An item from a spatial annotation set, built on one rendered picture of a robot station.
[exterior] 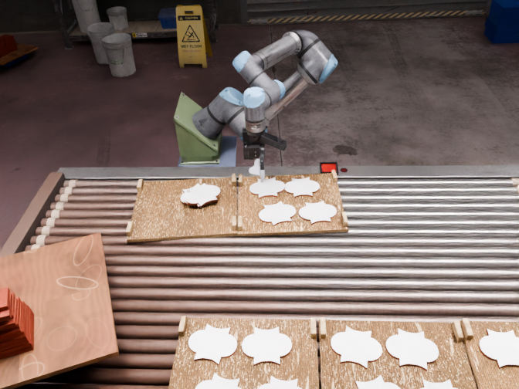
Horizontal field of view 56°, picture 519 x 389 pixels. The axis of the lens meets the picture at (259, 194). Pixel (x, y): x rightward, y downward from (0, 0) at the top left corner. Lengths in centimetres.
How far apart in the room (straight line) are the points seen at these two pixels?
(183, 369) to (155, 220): 66
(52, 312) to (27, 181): 259
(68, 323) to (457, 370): 109
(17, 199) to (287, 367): 287
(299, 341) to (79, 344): 61
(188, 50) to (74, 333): 418
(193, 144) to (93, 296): 93
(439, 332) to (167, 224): 101
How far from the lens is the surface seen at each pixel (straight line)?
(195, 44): 531
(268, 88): 180
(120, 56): 531
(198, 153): 224
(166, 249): 180
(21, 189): 401
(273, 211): 186
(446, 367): 151
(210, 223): 184
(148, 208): 196
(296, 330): 150
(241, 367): 144
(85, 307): 153
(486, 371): 153
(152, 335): 158
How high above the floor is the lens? 216
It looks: 39 degrees down
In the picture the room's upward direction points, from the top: 3 degrees counter-clockwise
